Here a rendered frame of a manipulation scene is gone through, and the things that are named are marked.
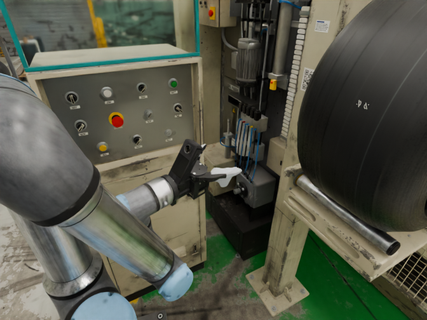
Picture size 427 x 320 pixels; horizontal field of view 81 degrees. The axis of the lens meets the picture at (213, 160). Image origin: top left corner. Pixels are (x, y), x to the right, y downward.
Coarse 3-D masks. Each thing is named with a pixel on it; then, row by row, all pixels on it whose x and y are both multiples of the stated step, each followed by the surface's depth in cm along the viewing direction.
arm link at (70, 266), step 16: (0, 80) 32; (16, 80) 36; (32, 224) 41; (32, 240) 43; (48, 240) 43; (64, 240) 45; (80, 240) 49; (48, 256) 45; (64, 256) 46; (80, 256) 49; (96, 256) 56; (48, 272) 48; (64, 272) 48; (80, 272) 50; (96, 272) 53; (48, 288) 50; (64, 288) 49; (80, 288) 50; (96, 288) 53; (64, 304) 51
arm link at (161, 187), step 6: (150, 180) 61; (156, 180) 60; (162, 180) 60; (150, 186) 64; (156, 186) 59; (162, 186) 59; (168, 186) 60; (156, 192) 58; (162, 192) 59; (168, 192) 59; (162, 198) 58; (168, 198) 60; (162, 204) 60; (168, 204) 62
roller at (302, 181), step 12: (300, 180) 88; (312, 192) 84; (324, 204) 80; (336, 204) 77; (348, 216) 73; (360, 228) 70; (372, 228) 68; (372, 240) 68; (384, 240) 65; (384, 252) 66
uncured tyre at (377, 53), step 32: (384, 0) 51; (416, 0) 47; (352, 32) 52; (384, 32) 47; (416, 32) 43; (320, 64) 57; (352, 64) 50; (384, 64) 46; (416, 64) 42; (320, 96) 56; (352, 96) 50; (384, 96) 45; (416, 96) 41; (320, 128) 57; (352, 128) 50; (384, 128) 45; (416, 128) 42; (320, 160) 60; (352, 160) 51; (384, 160) 46; (416, 160) 44; (352, 192) 56; (384, 192) 49; (416, 192) 48; (384, 224) 58; (416, 224) 59
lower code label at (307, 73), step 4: (304, 68) 83; (304, 72) 84; (308, 72) 82; (312, 72) 81; (304, 76) 84; (308, 76) 83; (304, 80) 84; (308, 80) 83; (304, 84) 85; (304, 88) 85
